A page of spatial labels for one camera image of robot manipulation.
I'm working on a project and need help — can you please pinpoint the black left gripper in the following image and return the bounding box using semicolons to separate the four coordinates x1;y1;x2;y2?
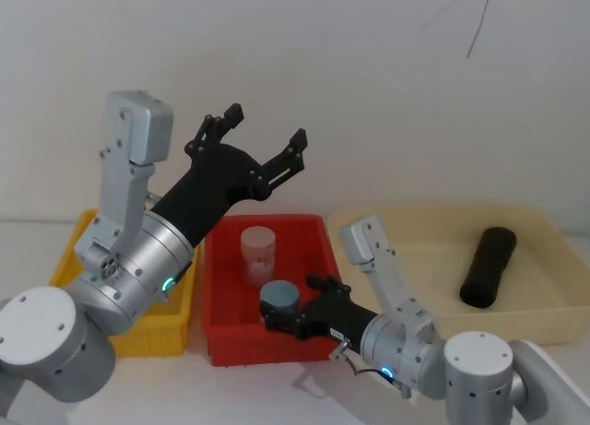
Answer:
150;102;309;251

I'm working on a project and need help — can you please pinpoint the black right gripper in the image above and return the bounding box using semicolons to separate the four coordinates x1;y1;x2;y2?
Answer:
258;273;383;348

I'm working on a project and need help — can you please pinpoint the jar with grey-blue lid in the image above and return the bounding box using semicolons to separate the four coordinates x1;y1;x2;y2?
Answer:
259;280;302;316

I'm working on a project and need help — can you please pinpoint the clear jar with pink lid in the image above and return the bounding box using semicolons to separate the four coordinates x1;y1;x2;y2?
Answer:
240;227;278;289

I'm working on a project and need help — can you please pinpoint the red plastic bin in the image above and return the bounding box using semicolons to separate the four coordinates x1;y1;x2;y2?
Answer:
203;213;345;367

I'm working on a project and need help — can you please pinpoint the cream plastic tray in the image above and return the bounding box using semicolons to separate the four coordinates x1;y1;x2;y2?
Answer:
325;204;590;348

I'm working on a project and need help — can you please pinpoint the yellow plastic bin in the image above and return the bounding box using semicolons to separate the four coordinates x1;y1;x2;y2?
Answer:
48;207;202;358

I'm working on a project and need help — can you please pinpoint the black cylindrical case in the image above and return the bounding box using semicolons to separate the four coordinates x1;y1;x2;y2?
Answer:
459;226;517;312

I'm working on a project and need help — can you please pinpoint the thin dark wrist cable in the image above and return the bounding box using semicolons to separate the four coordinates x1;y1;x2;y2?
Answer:
329;341;394;378

